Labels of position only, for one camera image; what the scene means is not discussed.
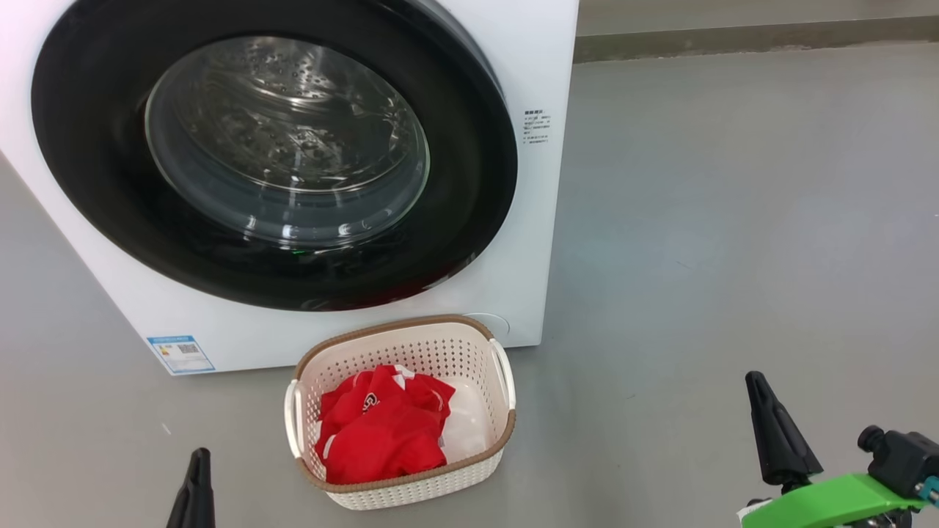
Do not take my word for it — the red shirt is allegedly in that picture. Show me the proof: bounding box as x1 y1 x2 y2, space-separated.
315 364 456 485

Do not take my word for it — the blue energy label sticker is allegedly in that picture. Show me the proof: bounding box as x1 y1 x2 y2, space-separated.
147 335 216 375

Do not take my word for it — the cream perforated laundry basket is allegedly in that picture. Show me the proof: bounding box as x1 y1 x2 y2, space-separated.
284 315 516 510

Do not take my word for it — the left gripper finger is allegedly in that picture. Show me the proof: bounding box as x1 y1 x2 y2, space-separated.
166 448 199 528
197 448 216 528

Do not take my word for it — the white front-load washing machine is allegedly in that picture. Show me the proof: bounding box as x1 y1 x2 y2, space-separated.
0 0 580 376

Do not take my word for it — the round glass washing machine door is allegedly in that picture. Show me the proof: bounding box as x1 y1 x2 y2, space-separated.
31 0 519 312

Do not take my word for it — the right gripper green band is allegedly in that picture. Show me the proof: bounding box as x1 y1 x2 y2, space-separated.
738 371 927 528

